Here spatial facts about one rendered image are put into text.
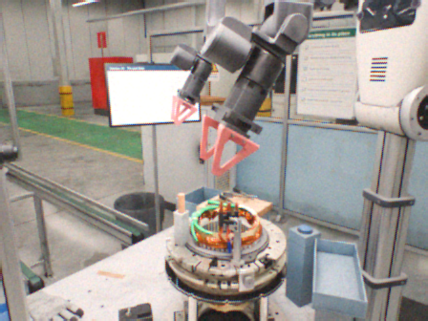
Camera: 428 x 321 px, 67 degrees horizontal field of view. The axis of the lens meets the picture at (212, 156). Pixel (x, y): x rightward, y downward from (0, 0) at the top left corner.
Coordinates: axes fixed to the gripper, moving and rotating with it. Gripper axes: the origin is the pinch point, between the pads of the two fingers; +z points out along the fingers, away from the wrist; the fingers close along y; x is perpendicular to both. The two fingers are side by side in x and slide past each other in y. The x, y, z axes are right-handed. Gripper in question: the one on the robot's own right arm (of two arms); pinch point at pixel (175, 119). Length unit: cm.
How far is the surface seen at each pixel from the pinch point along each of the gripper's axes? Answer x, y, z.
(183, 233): 10.4, 27.9, 22.4
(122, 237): 13, -54, 69
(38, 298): -12, -2, 74
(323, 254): 50, 29, 12
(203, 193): 28.5, -22.4, 23.1
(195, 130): 57, -206, 15
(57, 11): -318, -1156, -54
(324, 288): 43, 42, 16
